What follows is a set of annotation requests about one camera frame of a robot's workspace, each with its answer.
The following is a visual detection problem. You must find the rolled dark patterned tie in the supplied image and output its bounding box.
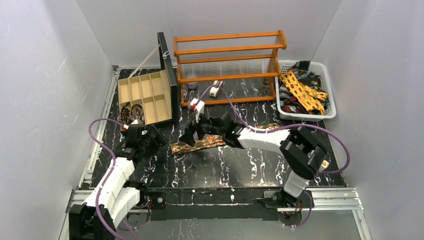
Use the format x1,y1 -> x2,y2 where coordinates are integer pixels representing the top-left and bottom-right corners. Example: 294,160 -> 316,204
119,102 -> 131,125

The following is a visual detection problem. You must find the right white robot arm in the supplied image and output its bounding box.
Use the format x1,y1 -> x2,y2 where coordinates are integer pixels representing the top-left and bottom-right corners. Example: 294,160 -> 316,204
179,98 -> 328,207

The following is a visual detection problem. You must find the dark red tie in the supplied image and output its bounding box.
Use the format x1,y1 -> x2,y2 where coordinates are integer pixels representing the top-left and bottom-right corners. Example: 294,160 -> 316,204
280,96 -> 309,114

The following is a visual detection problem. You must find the rolled brown patterned tie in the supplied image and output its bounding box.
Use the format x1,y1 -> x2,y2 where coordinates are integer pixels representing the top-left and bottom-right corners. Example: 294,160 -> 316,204
130,103 -> 145,124

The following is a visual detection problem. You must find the orange wooden shelf rack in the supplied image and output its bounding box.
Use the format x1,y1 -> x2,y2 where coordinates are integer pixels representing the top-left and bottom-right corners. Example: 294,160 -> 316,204
173,29 -> 288,103

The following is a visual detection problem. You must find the colourful floral patterned tie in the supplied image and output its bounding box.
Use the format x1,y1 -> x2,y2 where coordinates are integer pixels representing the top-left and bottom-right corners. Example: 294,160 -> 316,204
171,123 -> 290,155

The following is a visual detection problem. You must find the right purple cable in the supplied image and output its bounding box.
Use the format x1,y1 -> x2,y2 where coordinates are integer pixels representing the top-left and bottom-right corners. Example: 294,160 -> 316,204
197,84 -> 351,229

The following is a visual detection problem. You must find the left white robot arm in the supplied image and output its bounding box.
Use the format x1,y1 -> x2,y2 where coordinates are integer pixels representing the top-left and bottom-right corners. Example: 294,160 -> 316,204
68,121 -> 168,240

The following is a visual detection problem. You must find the black compartment tie box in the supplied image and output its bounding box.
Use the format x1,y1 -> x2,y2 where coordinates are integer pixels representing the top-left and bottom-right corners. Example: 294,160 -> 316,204
117,32 -> 180,125

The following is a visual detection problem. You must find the white plastic basket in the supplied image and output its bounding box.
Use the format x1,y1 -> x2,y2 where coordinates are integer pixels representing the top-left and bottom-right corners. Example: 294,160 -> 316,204
275,60 -> 336,122

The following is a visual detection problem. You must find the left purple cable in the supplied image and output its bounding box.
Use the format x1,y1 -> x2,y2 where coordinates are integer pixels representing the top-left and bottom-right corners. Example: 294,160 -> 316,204
88,118 -> 143,240

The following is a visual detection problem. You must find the grey round object on shelf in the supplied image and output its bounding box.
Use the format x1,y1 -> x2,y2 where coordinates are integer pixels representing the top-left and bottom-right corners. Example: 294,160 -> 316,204
187,82 -> 198,90

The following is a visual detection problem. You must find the white stapler-like object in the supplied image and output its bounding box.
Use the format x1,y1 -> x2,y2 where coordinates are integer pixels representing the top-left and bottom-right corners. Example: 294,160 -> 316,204
209,80 -> 224,98

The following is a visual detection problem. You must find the purple cable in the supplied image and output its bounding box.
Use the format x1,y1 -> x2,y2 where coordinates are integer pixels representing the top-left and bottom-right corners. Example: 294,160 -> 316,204
197,84 -> 351,229
88,118 -> 143,240

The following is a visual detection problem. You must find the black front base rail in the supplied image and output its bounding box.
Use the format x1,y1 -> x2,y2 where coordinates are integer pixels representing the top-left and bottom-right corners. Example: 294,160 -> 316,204
142,187 -> 316,222

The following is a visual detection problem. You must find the small white cardboard box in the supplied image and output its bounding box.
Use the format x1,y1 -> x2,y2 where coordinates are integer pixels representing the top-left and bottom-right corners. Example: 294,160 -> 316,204
318,160 -> 330,172

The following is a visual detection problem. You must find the yellow patterned tie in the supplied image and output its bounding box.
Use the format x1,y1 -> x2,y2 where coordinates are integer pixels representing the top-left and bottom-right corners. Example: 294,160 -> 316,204
279,70 -> 328,115

